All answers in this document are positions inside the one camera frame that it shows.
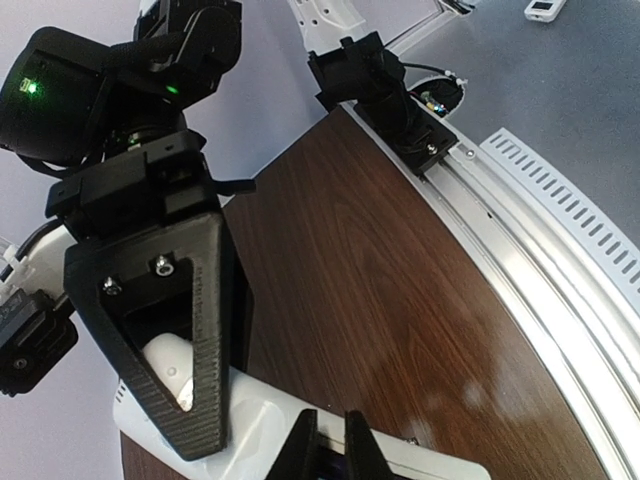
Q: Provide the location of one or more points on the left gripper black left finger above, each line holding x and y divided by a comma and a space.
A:
298, 458

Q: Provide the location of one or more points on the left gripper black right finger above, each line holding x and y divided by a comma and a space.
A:
364, 458

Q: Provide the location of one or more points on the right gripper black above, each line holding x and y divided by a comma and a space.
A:
158, 303

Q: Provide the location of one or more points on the white remote control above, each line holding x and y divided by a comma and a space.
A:
260, 418

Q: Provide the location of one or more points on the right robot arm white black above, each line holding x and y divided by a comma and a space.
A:
69, 103

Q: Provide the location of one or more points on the small white device background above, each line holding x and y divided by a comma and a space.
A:
543, 11

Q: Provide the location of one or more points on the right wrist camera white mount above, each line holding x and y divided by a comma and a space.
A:
36, 327

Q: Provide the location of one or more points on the front aluminium rail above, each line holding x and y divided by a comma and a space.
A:
565, 271

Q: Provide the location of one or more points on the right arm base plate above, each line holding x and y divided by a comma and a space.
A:
425, 143

